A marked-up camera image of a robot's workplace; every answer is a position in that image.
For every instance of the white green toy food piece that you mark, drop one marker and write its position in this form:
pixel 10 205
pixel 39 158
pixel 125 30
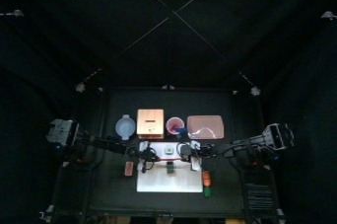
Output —
pixel 168 150

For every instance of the white cutting board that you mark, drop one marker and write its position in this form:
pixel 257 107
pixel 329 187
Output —
pixel 171 182

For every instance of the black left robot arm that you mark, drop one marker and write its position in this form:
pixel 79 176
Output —
pixel 93 141

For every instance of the silver frame clamp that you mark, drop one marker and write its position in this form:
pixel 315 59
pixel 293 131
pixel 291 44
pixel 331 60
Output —
pixel 255 91
pixel 16 13
pixel 328 14
pixel 167 87
pixel 80 87

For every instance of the pink plastic cup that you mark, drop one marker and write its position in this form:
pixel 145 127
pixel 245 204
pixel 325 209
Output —
pixel 175 124

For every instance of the dark toy sushi roll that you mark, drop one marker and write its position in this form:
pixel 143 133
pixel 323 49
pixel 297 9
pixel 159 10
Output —
pixel 169 168

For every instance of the blue toy utensil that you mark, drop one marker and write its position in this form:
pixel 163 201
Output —
pixel 180 131

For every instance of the orange green toy carrot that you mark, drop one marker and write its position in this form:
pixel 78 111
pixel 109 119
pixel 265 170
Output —
pixel 207 183

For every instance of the black panel with white text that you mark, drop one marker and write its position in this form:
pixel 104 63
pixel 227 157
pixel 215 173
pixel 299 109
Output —
pixel 260 196

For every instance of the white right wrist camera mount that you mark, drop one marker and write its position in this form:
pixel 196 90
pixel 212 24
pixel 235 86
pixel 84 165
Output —
pixel 196 164

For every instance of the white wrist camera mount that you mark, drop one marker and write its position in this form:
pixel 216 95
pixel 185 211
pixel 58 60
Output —
pixel 141 166
pixel 196 164

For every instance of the brown rectangular toy block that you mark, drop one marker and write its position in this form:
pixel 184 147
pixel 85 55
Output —
pixel 128 168

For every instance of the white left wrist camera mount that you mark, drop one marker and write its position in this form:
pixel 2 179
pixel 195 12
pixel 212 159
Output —
pixel 141 166

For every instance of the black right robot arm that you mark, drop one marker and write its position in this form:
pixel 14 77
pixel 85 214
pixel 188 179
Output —
pixel 249 142

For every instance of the pale blue plastic bowl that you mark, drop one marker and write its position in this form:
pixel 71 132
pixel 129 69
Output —
pixel 125 127

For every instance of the orange wooden box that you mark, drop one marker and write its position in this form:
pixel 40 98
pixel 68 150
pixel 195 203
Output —
pixel 149 122

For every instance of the pink square plastic tray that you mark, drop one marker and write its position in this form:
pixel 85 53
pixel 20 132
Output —
pixel 205 127

